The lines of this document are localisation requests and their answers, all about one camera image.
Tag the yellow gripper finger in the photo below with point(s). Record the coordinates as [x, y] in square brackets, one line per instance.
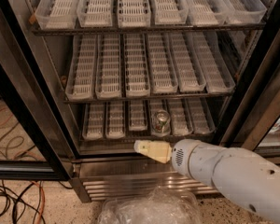
[156, 150]

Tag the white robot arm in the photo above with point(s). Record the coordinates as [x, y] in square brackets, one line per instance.
[240, 175]

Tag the stainless steel fridge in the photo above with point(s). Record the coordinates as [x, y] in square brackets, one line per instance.
[110, 170]

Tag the right glass fridge door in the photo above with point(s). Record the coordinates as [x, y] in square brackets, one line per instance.
[256, 124]

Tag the glass fridge door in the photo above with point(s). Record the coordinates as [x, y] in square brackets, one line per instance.
[256, 124]
[34, 101]

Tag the left glass fridge door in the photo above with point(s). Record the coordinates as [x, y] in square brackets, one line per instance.
[34, 101]

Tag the clear plastic bag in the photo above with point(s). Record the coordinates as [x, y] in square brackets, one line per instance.
[160, 206]

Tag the bottom wire shelf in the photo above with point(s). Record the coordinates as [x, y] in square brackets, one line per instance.
[130, 137]

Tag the wire shelf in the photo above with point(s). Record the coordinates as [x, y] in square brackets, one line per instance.
[130, 137]
[147, 30]
[166, 96]

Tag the middle wire shelf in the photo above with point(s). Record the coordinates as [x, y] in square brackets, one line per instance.
[166, 96]

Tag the top wire shelf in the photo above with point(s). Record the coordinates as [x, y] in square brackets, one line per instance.
[147, 30]

